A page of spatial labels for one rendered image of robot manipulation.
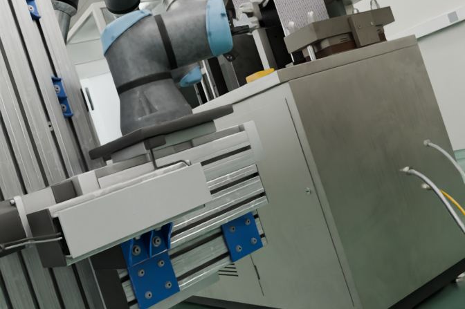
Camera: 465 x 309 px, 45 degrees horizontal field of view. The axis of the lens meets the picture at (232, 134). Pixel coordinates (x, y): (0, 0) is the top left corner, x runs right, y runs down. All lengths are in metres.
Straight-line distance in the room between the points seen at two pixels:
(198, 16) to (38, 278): 0.59
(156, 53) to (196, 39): 0.08
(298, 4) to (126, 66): 1.16
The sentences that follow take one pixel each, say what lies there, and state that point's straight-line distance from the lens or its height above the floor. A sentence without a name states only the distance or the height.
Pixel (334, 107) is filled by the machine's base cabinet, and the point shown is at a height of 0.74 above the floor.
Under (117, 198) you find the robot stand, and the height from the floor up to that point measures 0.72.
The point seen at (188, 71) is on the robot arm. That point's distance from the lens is 1.79.
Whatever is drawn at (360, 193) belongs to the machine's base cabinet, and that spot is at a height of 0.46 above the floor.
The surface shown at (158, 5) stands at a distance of 3.08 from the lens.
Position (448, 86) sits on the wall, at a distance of 4.94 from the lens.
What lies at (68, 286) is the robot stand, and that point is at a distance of 1.17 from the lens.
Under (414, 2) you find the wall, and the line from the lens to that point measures 5.00.
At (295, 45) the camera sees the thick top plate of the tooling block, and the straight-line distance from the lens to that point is 1.98.
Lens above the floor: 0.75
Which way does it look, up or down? level
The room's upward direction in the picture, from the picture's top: 18 degrees counter-clockwise
